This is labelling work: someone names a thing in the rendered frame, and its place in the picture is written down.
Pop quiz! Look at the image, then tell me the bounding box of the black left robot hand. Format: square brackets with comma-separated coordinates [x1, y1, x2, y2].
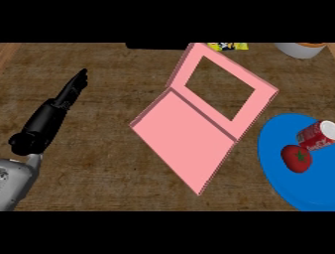
[7, 67, 89, 157]

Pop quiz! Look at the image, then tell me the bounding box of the pink cardboard box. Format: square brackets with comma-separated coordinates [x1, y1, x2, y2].
[128, 42, 280, 196]

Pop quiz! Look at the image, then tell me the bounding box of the red tomato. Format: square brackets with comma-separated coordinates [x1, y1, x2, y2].
[278, 144, 314, 174]

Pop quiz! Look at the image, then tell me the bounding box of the blue plate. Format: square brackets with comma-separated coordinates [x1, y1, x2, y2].
[255, 112, 335, 212]

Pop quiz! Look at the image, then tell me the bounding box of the yellow snack packet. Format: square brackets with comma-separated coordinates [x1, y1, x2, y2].
[206, 42, 250, 52]

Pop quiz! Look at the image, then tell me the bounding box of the red soda can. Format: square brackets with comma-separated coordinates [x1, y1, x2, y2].
[295, 120, 335, 153]

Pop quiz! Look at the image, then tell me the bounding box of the white bowl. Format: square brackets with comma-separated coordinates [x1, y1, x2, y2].
[271, 42, 329, 61]

